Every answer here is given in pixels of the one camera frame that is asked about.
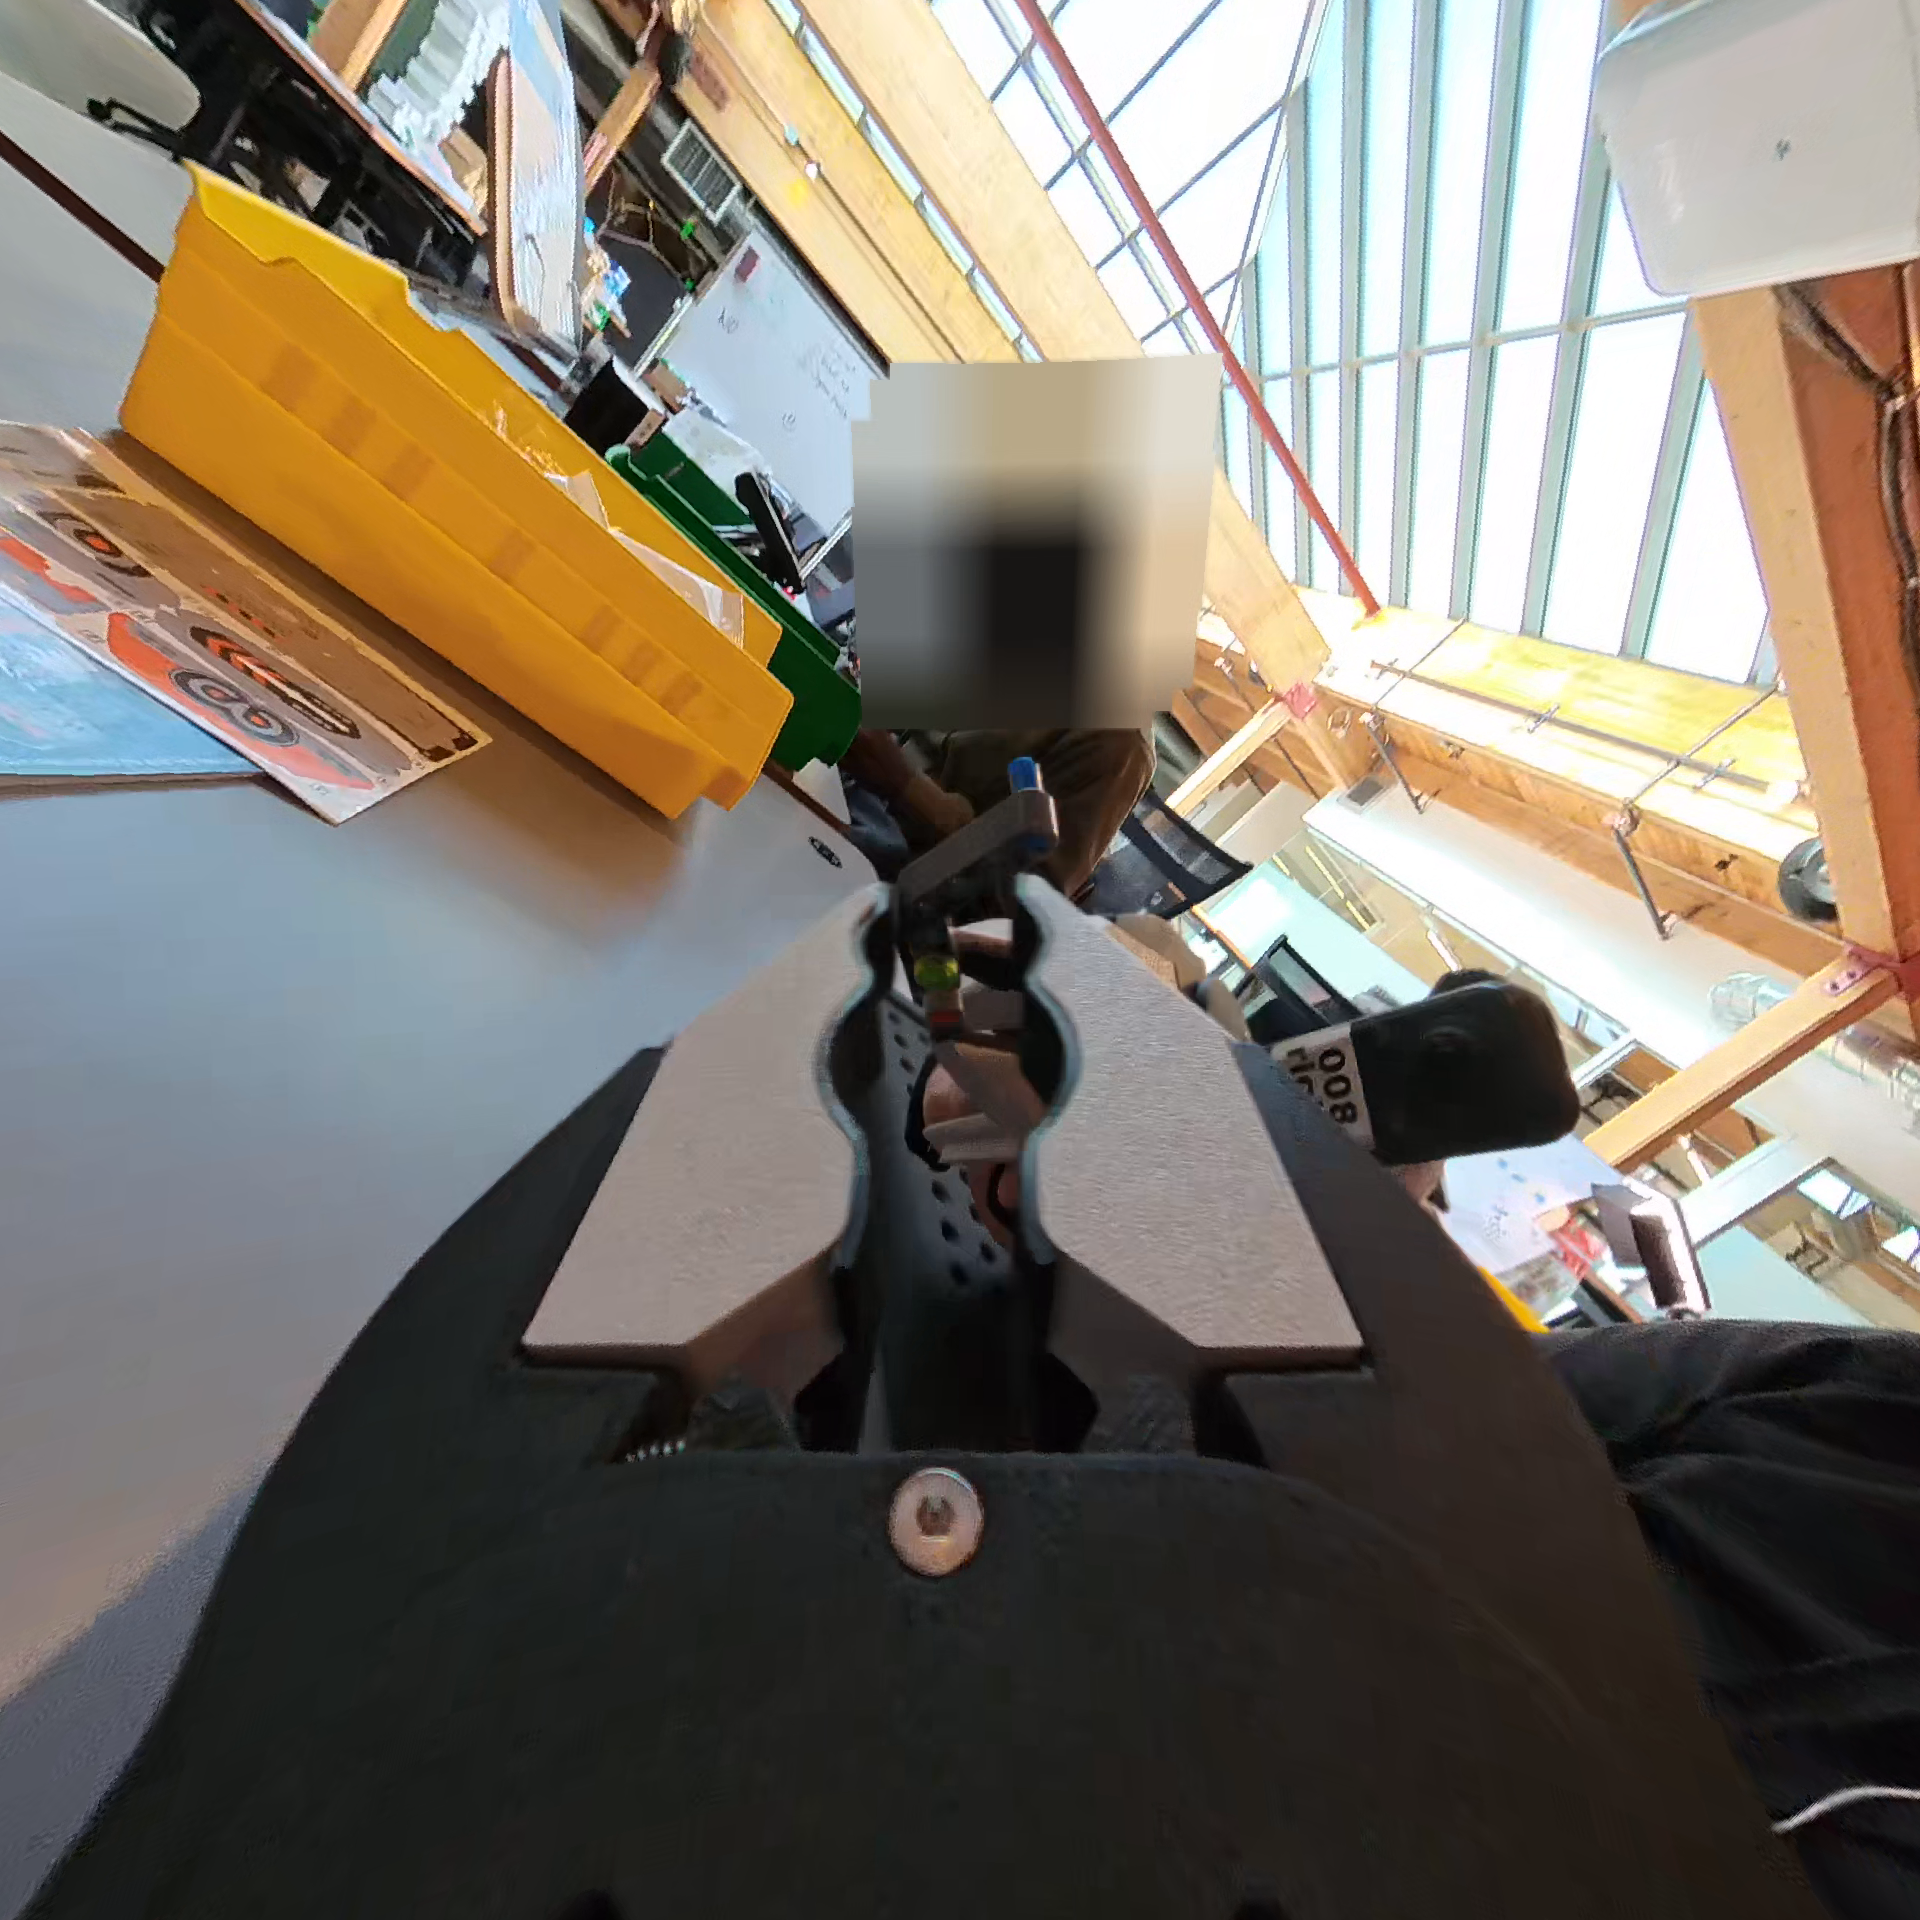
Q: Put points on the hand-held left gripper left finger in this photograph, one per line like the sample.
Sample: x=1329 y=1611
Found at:
x=706 y=1200

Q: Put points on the background work table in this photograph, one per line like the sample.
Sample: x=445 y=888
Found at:
x=377 y=135

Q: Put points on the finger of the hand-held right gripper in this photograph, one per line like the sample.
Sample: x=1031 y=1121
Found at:
x=1006 y=1117

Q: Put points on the whiteboard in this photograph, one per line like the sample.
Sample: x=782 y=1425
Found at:
x=765 y=378

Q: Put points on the printed sticker sheet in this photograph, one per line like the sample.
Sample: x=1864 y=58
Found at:
x=268 y=675

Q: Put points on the red ceiling pipe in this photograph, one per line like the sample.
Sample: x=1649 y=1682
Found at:
x=1199 y=303

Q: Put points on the clear plastic bag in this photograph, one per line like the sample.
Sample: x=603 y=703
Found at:
x=661 y=586

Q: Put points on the person's black shirt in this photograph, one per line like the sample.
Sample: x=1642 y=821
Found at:
x=1799 y=1500

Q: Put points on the black mesh office chair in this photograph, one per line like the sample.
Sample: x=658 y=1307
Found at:
x=1188 y=856
x=1291 y=984

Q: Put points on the shiny metal duct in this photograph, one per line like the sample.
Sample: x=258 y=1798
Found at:
x=1875 y=1060

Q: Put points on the small black device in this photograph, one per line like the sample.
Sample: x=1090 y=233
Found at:
x=1658 y=1253

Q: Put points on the yellow plastic bin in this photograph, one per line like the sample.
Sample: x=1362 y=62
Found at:
x=377 y=453

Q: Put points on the white projector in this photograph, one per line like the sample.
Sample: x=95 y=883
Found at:
x=1755 y=135

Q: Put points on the blue cover instruction booklet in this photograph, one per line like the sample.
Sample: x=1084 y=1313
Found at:
x=91 y=706

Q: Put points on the dark grey angled toy beam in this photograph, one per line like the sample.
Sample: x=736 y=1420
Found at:
x=975 y=848

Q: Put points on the green plastic bin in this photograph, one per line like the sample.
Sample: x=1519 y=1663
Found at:
x=782 y=662

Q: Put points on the dark office chair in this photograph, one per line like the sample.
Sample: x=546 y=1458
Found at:
x=770 y=523

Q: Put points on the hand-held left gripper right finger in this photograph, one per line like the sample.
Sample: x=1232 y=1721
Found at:
x=1188 y=1200

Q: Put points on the black round speaker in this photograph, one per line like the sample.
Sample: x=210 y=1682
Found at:
x=1808 y=883

